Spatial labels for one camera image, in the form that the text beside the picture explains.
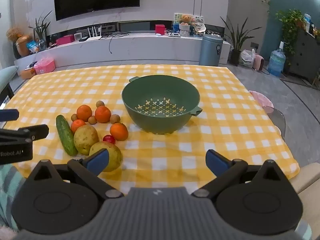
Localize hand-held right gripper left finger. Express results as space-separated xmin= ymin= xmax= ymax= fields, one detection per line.
xmin=25 ymin=149 xmax=124 ymax=200

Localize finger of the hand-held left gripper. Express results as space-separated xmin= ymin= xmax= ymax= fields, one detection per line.
xmin=0 ymin=124 xmax=49 ymax=143
xmin=0 ymin=109 xmax=20 ymax=122

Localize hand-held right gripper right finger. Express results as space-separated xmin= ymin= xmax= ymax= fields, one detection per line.
xmin=191 ymin=149 xmax=292 ymax=200

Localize yellow pear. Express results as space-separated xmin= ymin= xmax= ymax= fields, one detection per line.
xmin=73 ymin=124 xmax=99 ymax=155
xmin=89 ymin=141 xmax=122 ymax=172

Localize green cucumber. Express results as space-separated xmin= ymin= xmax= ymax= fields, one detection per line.
xmin=56 ymin=115 xmax=78 ymax=156

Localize large orange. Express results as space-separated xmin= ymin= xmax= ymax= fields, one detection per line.
xmin=76 ymin=104 xmax=93 ymax=122

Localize green colander bowl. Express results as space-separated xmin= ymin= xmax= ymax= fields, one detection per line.
xmin=122 ymin=75 xmax=202 ymax=135

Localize yellow checked tablecloth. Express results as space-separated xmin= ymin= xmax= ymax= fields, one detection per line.
xmin=0 ymin=64 xmax=300 ymax=198

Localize pale green chair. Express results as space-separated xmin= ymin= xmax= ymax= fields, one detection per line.
xmin=0 ymin=65 xmax=19 ymax=105

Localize teal plaid cloth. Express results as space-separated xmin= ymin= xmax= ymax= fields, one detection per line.
xmin=0 ymin=164 xmax=27 ymax=232

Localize orange cardboard box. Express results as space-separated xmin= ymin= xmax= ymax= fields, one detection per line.
xmin=20 ymin=67 xmax=37 ymax=80

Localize pink storage box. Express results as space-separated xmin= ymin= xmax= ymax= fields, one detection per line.
xmin=34 ymin=57 xmax=56 ymax=75

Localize copper vase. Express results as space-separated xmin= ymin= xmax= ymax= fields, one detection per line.
xmin=15 ymin=35 xmax=33 ymax=57

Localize blue snack packet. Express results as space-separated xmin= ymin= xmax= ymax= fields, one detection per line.
xmin=26 ymin=41 xmax=40 ymax=54

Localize clear plastic chair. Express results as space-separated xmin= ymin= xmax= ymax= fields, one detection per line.
xmin=262 ymin=106 xmax=286 ymax=139

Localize pink stool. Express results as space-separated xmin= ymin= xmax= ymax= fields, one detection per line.
xmin=249 ymin=90 xmax=274 ymax=108

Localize dried golden flowers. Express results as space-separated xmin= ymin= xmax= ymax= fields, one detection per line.
xmin=6 ymin=27 xmax=23 ymax=42

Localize thin-leaf plant in glass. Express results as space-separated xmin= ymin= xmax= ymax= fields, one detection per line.
xmin=28 ymin=10 xmax=52 ymax=50

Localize flat pink box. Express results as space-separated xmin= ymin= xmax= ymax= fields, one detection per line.
xmin=56 ymin=35 xmax=74 ymax=46

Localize beige chair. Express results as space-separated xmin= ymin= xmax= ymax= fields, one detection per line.
xmin=287 ymin=162 xmax=320 ymax=240

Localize white plastic bag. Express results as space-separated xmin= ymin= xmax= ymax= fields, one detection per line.
xmin=239 ymin=49 xmax=256 ymax=68

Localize pink heater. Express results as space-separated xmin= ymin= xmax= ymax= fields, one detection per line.
xmin=252 ymin=53 xmax=265 ymax=71

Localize long-leaf potted plant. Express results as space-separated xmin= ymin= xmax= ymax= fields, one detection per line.
xmin=220 ymin=16 xmax=250 ymax=67

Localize blue-grey trash bin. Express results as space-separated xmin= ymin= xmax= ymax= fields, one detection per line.
xmin=199 ymin=34 xmax=224 ymax=67

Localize white router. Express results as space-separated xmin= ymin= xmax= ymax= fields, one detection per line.
xmin=86 ymin=26 xmax=102 ymax=41

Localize blue water jug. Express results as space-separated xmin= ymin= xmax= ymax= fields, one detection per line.
xmin=267 ymin=41 xmax=286 ymax=77

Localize white marble television console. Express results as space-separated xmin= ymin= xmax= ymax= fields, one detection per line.
xmin=14 ymin=26 xmax=232 ymax=69

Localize dark grey cabinet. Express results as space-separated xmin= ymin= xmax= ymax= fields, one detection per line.
xmin=291 ymin=29 xmax=320 ymax=89

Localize illustrated picture board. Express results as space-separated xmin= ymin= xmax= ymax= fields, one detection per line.
xmin=174 ymin=13 xmax=203 ymax=28

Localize brown teddy bear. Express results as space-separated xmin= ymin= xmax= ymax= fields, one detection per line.
xmin=180 ymin=14 xmax=193 ymax=27

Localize leafy green potted plant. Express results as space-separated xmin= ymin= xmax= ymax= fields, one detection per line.
xmin=275 ymin=9 xmax=305 ymax=63

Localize black cable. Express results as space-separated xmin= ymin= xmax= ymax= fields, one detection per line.
xmin=109 ymin=31 xmax=130 ymax=55

